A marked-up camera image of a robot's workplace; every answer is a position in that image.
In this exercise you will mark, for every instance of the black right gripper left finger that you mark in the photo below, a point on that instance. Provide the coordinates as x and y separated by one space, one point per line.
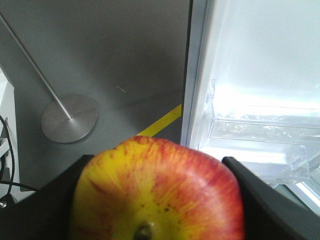
45 214

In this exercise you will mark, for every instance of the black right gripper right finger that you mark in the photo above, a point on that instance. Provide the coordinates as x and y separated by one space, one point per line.
268 215

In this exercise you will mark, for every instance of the red yellow apple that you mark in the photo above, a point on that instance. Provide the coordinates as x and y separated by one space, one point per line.
153 189

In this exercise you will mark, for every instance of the fridge door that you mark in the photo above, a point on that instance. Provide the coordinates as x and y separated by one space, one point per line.
267 47

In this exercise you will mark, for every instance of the clear middle door bin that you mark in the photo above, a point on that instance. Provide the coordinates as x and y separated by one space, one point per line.
274 138

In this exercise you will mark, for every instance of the matte round stand base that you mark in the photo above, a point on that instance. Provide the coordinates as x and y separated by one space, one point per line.
69 118

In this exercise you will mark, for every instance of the yellow floor tape line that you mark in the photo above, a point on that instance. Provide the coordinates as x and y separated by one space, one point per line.
162 122

